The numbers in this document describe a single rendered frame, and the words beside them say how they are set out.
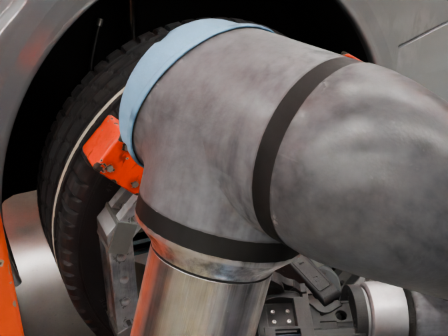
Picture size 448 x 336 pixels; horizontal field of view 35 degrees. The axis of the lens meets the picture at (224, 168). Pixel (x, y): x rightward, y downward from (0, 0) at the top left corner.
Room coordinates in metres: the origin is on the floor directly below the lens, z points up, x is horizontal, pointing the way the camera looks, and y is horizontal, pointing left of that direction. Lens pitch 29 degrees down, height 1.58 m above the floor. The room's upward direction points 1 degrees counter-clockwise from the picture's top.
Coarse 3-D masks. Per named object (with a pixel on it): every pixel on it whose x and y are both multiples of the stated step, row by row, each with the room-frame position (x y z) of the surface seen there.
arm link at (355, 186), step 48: (336, 96) 0.34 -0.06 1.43; (384, 96) 0.34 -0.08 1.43; (432, 96) 0.35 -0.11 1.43; (288, 144) 0.33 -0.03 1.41; (336, 144) 0.32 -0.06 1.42; (384, 144) 0.31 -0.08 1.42; (432, 144) 0.32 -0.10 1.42; (288, 192) 0.32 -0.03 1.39; (336, 192) 0.30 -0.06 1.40; (384, 192) 0.30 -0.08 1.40; (432, 192) 0.30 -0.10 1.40; (288, 240) 0.32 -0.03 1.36; (336, 240) 0.30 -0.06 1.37; (384, 240) 0.30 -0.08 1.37; (432, 240) 0.30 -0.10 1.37; (432, 288) 0.31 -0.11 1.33
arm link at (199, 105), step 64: (192, 64) 0.40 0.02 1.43; (256, 64) 0.38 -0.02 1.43; (320, 64) 0.37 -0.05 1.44; (128, 128) 0.42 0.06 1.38; (192, 128) 0.38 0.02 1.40; (256, 128) 0.35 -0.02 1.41; (192, 192) 0.36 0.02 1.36; (256, 192) 0.33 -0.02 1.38; (192, 256) 0.35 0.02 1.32; (256, 256) 0.35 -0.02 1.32; (192, 320) 0.35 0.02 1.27; (256, 320) 0.37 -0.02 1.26
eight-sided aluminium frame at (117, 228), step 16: (128, 192) 0.96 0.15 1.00; (112, 208) 0.95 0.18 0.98; (128, 208) 0.92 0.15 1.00; (112, 224) 0.92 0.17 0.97; (128, 224) 0.92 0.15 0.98; (112, 240) 0.91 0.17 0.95; (128, 240) 0.92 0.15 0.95; (112, 256) 0.91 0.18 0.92; (128, 256) 0.92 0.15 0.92; (112, 272) 0.91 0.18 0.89; (128, 272) 0.92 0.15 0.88; (336, 272) 1.13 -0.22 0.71; (112, 288) 0.91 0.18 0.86; (128, 288) 0.92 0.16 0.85; (112, 304) 0.92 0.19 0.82; (128, 304) 0.91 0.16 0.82; (112, 320) 0.94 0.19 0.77; (128, 320) 0.93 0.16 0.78
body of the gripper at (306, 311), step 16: (304, 288) 0.62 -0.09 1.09; (352, 288) 0.62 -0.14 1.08; (272, 304) 0.60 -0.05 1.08; (288, 304) 0.60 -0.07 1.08; (304, 304) 0.60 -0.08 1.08; (320, 304) 0.61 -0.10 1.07; (336, 304) 0.61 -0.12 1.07; (352, 304) 0.61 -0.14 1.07; (272, 320) 0.59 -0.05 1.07; (288, 320) 0.58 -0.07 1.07; (304, 320) 0.58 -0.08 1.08; (320, 320) 0.60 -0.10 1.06; (336, 320) 0.60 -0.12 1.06; (352, 320) 0.60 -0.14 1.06; (368, 320) 0.59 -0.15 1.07
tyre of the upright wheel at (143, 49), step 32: (160, 32) 1.24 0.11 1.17; (128, 64) 1.16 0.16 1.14; (96, 96) 1.12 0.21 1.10; (64, 128) 1.12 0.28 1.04; (96, 128) 1.05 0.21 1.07; (64, 160) 1.07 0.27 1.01; (64, 192) 1.01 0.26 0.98; (96, 192) 0.99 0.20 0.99; (64, 224) 0.98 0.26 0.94; (96, 224) 0.98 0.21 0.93; (64, 256) 0.97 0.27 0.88; (96, 256) 0.98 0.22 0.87; (96, 288) 0.98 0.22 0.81; (96, 320) 0.97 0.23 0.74
